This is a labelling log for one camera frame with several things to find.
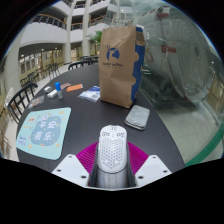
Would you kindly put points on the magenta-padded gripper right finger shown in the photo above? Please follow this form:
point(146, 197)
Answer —
point(151, 168)

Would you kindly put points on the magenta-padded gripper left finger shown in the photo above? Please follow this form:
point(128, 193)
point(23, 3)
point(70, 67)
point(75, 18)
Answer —
point(71, 168)

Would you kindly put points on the white perforated computer mouse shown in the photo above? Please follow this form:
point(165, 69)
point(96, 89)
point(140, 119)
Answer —
point(112, 150)

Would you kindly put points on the light teal printed mouse pad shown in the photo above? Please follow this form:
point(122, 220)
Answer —
point(43, 133)

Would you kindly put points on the white plastic packet blue print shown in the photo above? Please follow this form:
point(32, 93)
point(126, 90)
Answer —
point(90, 94)

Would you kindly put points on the small bottle with blue cap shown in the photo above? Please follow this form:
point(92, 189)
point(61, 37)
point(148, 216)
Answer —
point(59, 90)

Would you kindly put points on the small white square box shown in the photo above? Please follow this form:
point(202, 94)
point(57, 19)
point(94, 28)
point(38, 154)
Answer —
point(48, 89)

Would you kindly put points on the brown flat packet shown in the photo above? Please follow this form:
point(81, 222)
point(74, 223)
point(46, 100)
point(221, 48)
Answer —
point(65, 85)

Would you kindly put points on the black wooden chair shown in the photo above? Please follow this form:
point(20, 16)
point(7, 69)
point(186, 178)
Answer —
point(81, 63)
point(13, 105)

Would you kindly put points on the white lattice chair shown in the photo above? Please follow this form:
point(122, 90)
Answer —
point(8, 96)

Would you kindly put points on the group of dark chairs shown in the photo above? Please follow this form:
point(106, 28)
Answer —
point(50, 70)

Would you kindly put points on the brown paper bag blue logo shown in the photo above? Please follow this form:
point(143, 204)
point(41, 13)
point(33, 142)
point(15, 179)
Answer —
point(116, 66)

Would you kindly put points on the green potted plant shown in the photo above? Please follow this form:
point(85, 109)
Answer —
point(96, 36)

